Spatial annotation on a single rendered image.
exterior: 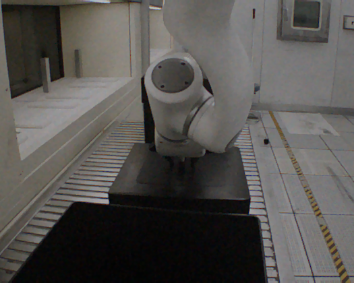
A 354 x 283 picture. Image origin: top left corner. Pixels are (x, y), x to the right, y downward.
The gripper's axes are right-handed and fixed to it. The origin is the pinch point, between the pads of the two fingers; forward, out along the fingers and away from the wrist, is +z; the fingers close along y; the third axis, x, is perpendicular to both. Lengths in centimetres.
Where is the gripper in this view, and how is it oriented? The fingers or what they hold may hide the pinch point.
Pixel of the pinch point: (182, 157)
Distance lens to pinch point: 76.1
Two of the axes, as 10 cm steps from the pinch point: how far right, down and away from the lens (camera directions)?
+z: 0.6, 4.1, 9.1
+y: -10.0, -0.3, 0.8
